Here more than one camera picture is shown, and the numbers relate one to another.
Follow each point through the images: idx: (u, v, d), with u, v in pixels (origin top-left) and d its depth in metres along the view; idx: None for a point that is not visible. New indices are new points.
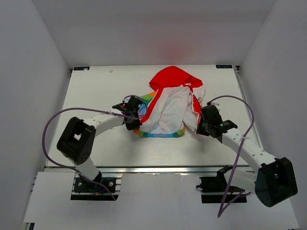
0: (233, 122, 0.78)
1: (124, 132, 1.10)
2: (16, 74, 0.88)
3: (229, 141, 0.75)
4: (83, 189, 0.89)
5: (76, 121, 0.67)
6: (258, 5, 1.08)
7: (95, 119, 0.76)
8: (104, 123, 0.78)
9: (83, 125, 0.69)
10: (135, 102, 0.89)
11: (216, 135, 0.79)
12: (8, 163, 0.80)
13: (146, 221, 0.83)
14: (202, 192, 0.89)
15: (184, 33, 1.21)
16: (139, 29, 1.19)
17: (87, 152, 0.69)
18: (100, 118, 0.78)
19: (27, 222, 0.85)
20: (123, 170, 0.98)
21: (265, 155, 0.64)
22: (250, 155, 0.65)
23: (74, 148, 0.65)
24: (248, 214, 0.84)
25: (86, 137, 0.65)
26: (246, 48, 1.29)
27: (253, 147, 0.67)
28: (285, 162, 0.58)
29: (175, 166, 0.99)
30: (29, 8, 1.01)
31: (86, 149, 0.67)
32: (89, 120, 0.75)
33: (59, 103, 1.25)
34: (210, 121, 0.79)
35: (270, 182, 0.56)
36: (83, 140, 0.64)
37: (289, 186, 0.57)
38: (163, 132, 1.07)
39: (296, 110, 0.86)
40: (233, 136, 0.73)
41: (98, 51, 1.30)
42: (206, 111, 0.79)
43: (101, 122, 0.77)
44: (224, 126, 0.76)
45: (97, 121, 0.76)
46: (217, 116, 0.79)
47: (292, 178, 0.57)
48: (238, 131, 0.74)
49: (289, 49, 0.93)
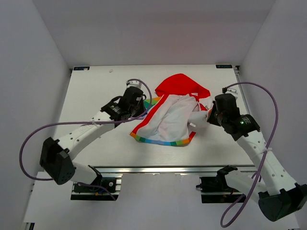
0: (254, 120, 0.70)
1: (124, 132, 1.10)
2: (16, 73, 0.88)
3: (246, 147, 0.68)
4: (83, 189, 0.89)
5: (49, 145, 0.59)
6: (258, 6, 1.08)
7: (73, 136, 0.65)
8: (85, 138, 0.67)
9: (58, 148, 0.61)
10: (130, 97, 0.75)
11: (231, 132, 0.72)
12: (9, 163, 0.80)
13: (146, 221, 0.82)
14: (202, 192, 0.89)
15: (184, 33, 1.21)
16: (139, 29, 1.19)
17: (68, 173, 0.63)
18: (80, 133, 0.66)
19: (27, 222, 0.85)
20: (123, 170, 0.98)
21: (285, 178, 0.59)
22: (269, 173, 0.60)
23: (52, 173, 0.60)
24: (248, 214, 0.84)
25: (59, 165, 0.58)
26: (246, 48, 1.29)
27: (274, 165, 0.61)
28: (304, 189, 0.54)
29: (174, 166, 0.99)
30: (28, 7, 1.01)
31: (65, 172, 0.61)
32: (66, 137, 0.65)
33: (59, 103, 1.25)
34: (227, 113, 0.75)
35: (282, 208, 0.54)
36: (57, 167, 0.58)
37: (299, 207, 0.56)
38: (159, 139, 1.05)
39: (296, 110, 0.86)
40: (253, 143, 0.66)
41: (98, 51, 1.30)
42: (223, 100, 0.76)
43: (80, 139, 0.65)
44: (244, 126, 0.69)
45: (75, 140, 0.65)
46: (235, 109, 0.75)
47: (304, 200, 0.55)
48: (260, 138, 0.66)
49: (289, 49, 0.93)
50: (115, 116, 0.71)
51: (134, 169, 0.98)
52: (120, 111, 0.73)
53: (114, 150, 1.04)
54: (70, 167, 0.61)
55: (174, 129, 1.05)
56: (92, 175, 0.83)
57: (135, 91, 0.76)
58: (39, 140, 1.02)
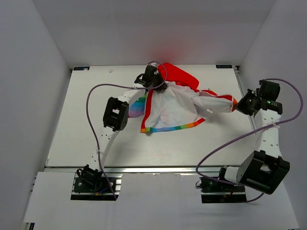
0: (280, 108, 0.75)
1: (123, 133, 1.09)
2: (16, 74, 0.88)
3: (259, 117, 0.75)
4: (83, 189, 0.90)
5: (113, 101, 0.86)
6: (258, 6, 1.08)
7: (125, 96, 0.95)
8: (133, 97, 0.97)
9: (118, 102, 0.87)
10: (150, 72, 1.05)
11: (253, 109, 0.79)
12: (8, 164, 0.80)
13: (146, 221, 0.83)
14: (202, 191, 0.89)
15: (184, 33, 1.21)
16: (139, 30, 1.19)
17: (125, 121, 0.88)
18: (129, 94, 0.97)
19: (27, 223, 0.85)
20: (107, 170, 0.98)
21: (273, 147, 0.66)
22: (262, 138, 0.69)
23: (116, 119, 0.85)
24: (249, 215, 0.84)
25: (123, 111, 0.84)
26: (246, 48, 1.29)
27: (272, 135, 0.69)
28: (284, 166, 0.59)
29: (175, 166, 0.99)
30: (29, 8, 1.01)
31: (124, 120, 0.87)
32: (121, 97, 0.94)
33: (59, 103, 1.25)
34: (262, 92, 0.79)
35: (253, 167, 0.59)
36: (121, 112, 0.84)
37: (268, 185, 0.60)
38: (164, 126, 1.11)
39: (296, 111, 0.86)
40: (267, 117, 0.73)
41: (98, 51, 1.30)
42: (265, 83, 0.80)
43: (131, 97, 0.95)
44: (267, 104, 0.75)
45: (127, 97, 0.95)
46: (272, 95, 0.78)
47: (275, 180, 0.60)
48: (275, 116, 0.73)
49: (289, 49, 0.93)
50: (144, 86, 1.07)
51: (127, 168, 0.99)
52: (146, 83, 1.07)
53: (114, 149, 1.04)
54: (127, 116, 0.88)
55: (175, 115, 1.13)
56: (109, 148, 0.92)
57: (153, 67, 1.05)
58: (39, 140, 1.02)
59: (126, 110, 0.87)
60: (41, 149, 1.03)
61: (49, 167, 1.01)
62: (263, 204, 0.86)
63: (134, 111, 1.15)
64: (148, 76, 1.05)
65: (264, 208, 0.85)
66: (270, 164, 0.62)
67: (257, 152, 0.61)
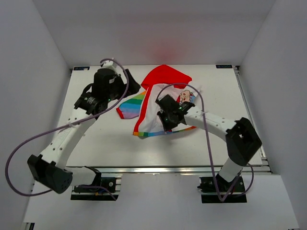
0: (189, 102, 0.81)
1: (123, 134, 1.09)
2: (16, 74, 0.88)
3: (191, 120, 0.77)
4: (83, 189, 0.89)
5: (34, 164, 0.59)
6: (258, 6, 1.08)
7: (55, 147, 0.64)
8: (69, 143, 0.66)
9: (43, 163, 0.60)
10: (102, 85, 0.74)
11: (178, 120, 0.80)
12: (9, 164, 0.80)
13: (145, 221, 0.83)
14: (202, 192, 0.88)
15: (183, 33, 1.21)
16: (139, 29, 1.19)
17: (66, 178, 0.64)
18: (59, 141, 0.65)
19: (27, 223, 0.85)
20: (123, 170, 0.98)
21: (225, 120, 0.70)
22: (214, 125, 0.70)
23: (49, 184, 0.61)
24: (248, 215, 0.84)
25: (51, 177, 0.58)
26: (246, 48, 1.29)
27: (214, 118, 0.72)
28: (245, 121, 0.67)
29: (175, 166, 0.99)
30: (28, 7, 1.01)
31: (62, 181, 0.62)
32: (48, 150, 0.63)
33: (59, 103, 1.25)
34: (170, 109, 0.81)
35: (237, 142, 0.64)
36: (51, 178, 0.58)
37: (253, 140, 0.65)
38: (160, 129, 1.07)
39: (296, 111, 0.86)
40: (194, 114, 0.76)
41: (98, 51, 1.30)
42: (162, 102, 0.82)
43: (64, 147, 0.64)
44: (182, 109, 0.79)
45: (58, 149, 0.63)
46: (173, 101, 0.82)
47: (253, 133, 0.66)
48: (197, 109, 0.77)
49: (289, 49, 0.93)
50: (93, 110, 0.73)
51: (126, 168, 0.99)
52: (98, 102, 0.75)
53: (114, 150, 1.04)
54: (65, 175, 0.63)
55: None
56: (91, 174, 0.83)
57: (105, 75, 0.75)
58: (39, 140, 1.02)
59: (60, 171, 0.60)
60: (41, 149, 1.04)
61: None
62: (263, 204, 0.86)
63: (128, 113, 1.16)
64: (100, 89, 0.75)
65: (264, 207, 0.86)
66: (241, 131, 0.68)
67: (229, 135, 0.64)
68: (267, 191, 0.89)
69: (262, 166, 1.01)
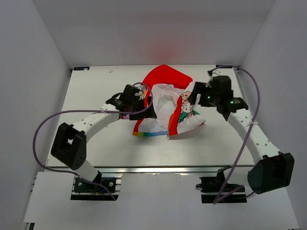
0: (244, 102, 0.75)
1: (124, 133, 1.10)
2: (17, 74, 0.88)
3: (235, 122, 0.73)
4: (83, 189, 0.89)
5: (66, 127, 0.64)
6: (258, 6, 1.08)
7: (86, 121, 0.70)
8: (97, 124, 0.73)
9: (73, 131, 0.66)
10: (130, 93, 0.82)
11: (222, 112, 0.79)
12: (9, 164, 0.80)
13: (145, 221, 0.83)
14: (202, 191, 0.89)
15: (184, 33, 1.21)
16: (139, 29, 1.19)
17: (81, 156, 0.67)
18: (92, 119, 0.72)
19: (27, 222, 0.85)
20: (123, 170, 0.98)
21: (268, 146, 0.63)
22: (254, 142, 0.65)
23: (67, 155, 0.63)
24: (249, 215, 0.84)
25: (76, 144, 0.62)
26: (246, 48, 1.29)
27: (259, 135, 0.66)
28: (288, 157, 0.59)
29: (176, 166, 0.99)
30: (28, 8, 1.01)
31: (79, 155, 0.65)
32: (80, 123, 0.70)
33: (59, 103, 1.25)
34: (221, 96, 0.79)
35: (266, 175, 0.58)
36: (74, 146, 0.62)
37: (283, 179, 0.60)
38: (160, 130, 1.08)
39: (296, 110, 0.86)
40: (241, 118, 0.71)
41: (98, 51, 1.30)
42: (218, 83, 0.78)
43: (93, 124, 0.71)
44: (233, 105, 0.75)
45: (88, 124, 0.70)
46: (230, 91, 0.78)
47: (288, 174, 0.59)
48: (247, 114, 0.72)
49: (289, 49, 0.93)
50: (119, 108, 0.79)
51: (127, 168, 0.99)
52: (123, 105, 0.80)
53: (116, 150, 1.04)
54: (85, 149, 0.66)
55: None
56: (95, 170, 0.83)
57: (135, 87, 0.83)
58: (39, 140, 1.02)
59: (83, 144, 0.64)
60: (41, 149, 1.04)
61: (49, 167, 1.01)
62: (262, 203, 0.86)
63: None
64: (128, 97, 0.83)
65: (264, 207, 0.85)
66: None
67: (263, 162, 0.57)
68: (268, 191, 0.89)
69: None
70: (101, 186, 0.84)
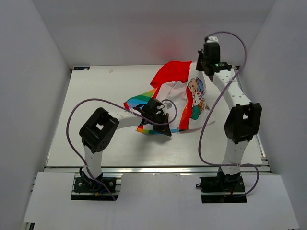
0: (228, 64, 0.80)
1: (124, 133, 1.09)
2: (17, 74, 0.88)
3: (218, 81, 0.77)
4: (83, 189, 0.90)
5: (100, 112, 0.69)
6: (258, 6, 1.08)
7: (118, 113, 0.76)
8: (125, 120, 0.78)
9: (107, 116, 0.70)
10: (152, 105, 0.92)
11: (208, 73, 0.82)
12: (9, 164, 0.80)
13: (146, 221, 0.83)
14: (202, 191, 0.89)
15: (184, 33, 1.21)
16: (139, 29, 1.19)
17: (106, 142, 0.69)
18: (123, 113, 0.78)
19: (27, 222, 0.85)
20: (129, 170, 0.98)
21: (242, 98, 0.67)
22: (230, 94, 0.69)
23: (95, 136, 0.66)
24: (249, 215, 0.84)
25: (108, 128, 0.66)
26: (246, 48, 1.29)
27: (235, 89, 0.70)
28: (257, 106, 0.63)
29: (175, 166, 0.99)
30: (28, 7, 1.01)
31: (106, 140, 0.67)
32: (113, 113, 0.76)
33: (59, 103, 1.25)
34: (209, 59, 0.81)
35: (238, 120, 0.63)
36: (105, 129, 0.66)
37: (252, 126, 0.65)
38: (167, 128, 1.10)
39: (296, 110, 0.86)
40: (222, 76, 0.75)
41: (98, 51, 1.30)
42: (208, 46, 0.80)
43: (123, 117, 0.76)
44: (217, 66, 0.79)
45: (120, 116, 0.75)
46: (216, 56, 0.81)
47: (256, 120, 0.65)
48: (228, 74, 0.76)
49: (288, 49, 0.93)
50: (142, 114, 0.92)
51: (132, 168, 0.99)
52: (145, 114, 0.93)
53: (118, 149, 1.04)
54: (112, 135, 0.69)
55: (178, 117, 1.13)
56: (99, 169, 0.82)
57: (157, 100, 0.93)
58: (39, 140, 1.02)
59: (112, 130, 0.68)
60: (41, 149, 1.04)
61: (49, 167, 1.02)
62: (262, 203, 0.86)
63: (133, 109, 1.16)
64: (150, 109, 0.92)
65: (263, 207, 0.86)
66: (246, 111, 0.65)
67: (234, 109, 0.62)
68: (267, 191, 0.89)
69: (262, 166, 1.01)
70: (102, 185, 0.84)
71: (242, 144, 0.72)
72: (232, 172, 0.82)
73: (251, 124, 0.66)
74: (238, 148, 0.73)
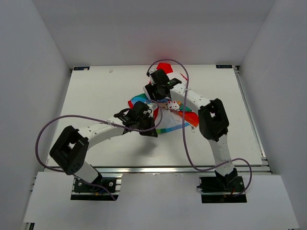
0: (178, 79, 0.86)
1: (121, 138, 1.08)
2: (17, 74, 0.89)
3: (175, 96, 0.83)
4: (83, 189, 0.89)
5: (70, 131, 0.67)
6: (258, 6, 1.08)
7: (91, 129, 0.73)
8: (101, 134, 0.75)
9: (77, 135, 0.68)
10: (138, 110, 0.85)
11: (165, 93, 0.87)
12: (8, 164, 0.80)
13: (146, 221, 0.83)
14: (202, 192, 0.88)
15: (184, 33, 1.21)
16: (139, 29, 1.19)
17: (78, 163, 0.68)
18: (98, 128, 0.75)
19: (27, 223, 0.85)
20: (127, 170, 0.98)
21: (202, 100, 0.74)
22: (192, 101, 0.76)
23: (65, 157, 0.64)
24: (249, 215, 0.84)
25: (77, 149, 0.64)
26: (246, 48, 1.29)
27: (194, 95, 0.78)
28: (217, 101, 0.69)
29: (175, 166, 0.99)
30: (28, 8, 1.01)
31: (76, 161, 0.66)
32: (85, 130, 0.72)
33: (59, 103, 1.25)
34: (159, 82, 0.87)
35: (207, 118, 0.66)
36: (75, 151, 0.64)
37: (222, 119, 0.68)
38: (177, 124, 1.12)
39: (296, 110, 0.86)
40: (178, 89, 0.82)
41: (97, 51, 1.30)
42: (154, 74, 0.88)
43: (97, 133, 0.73)
44: (169, 85, 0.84)
45: (93, 132, 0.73)
46: (165, 76, 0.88)
47: (225, 115, 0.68)
48: (182, 86, 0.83)
49: (288, 49, 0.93)
50: (124, 123, 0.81)
51: (131, 168, 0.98)
52: (129, 121, 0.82)
53: (116, 150, 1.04)
54: (83, 155, 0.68)
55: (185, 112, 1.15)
56: (94, 173, 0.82)
57: (143, 105, 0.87)
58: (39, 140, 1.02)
59: (83, 150, 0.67)
60: (41, 149, 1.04)
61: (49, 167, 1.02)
62: (262, 203, 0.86)
63: None
64: (136, 114, 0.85)
65: (263, 207, 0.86)
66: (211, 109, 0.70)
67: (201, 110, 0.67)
68: (267, 191, 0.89)
69: (262, 166, 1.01)
70: (101, 186, 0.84)
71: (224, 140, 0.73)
72: (228, 171, 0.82)
73: (220, 118, 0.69)
74: (223, 144, 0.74)
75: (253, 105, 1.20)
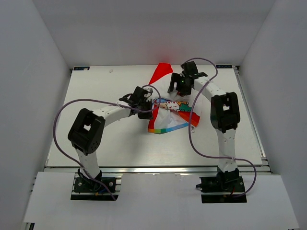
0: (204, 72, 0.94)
1: (123, 135, 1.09)
2: (17, 74, 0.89)
3: (197, 85, 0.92)
4: (83, 189, 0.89)
5: (85, 113, 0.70)
6: (258, 6, 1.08)
7: (104, 110, 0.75)
8: (112, 115, 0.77)
9: (92, 116, 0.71)
10: (140, 93, 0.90)
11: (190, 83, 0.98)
12: (9, 164, 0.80)
13: (146, 220, 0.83)
14: (202, 192, 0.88)
15: (184, 33, 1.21)
16: (139, 29, 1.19)
17: (97, 142, 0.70)
18: (109, 109, 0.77)
19: (27, 222, 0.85)
20: (124, 170, 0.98)
21: (219, 91, 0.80)
22: (209, 90, 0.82)
23: (84, 137, 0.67)
24: (249, 215, 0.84)
25: (95, 128, 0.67)
26: (246, 48, 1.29)
27: (213, 86, 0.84)
28: (232, 95, 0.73)
29: (174, 166, 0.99)
30: (28, 8, 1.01)
31: (96, 140, 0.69)
32: (98, 111, 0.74)
33: (60, 102, 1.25)
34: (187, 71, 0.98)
35: (219, 107, 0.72)
36: (93, 129, 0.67)
37: (233, 113, 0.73)
38: (177, 124, 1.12)
39: (296, 110, 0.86)
40: (202, 80, 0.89)
41: (98, 51, 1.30)
42: (186, 65, 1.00)
43: (110, 113, 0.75)
44: (195, 75, 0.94)
45: (106, 112, 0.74)
46: (194, 69, 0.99)
47: (237, 108, 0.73)
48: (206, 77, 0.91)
49: (288, 49, 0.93)
50: (130, 105, 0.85)
51: (127, 168, 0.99)
52: (133, 103, 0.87)
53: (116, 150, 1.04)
54: (100, 134, 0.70)
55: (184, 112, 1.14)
56: (97, 168, 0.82)
57: (144, 89, 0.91)
58: (39, 140, 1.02)
59: (100, 129, 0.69)
60: (41, 149, 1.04)
61: (49, 167, 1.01)
62: (262, 203, 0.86)
63: None
64: (138, 97, 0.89)
65: (263, 207, 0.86)
66: (225, 101, 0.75)
67: (215, 99, 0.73)
68: (268, 191, 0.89)
69: (262, 166, 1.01)
70: (102, 184, 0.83)
71: (231, 134, 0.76)
72: (230, 167, 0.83)
73: (232, 111, 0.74)
74: (229, 139, 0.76)
75: (253, 105, 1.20)
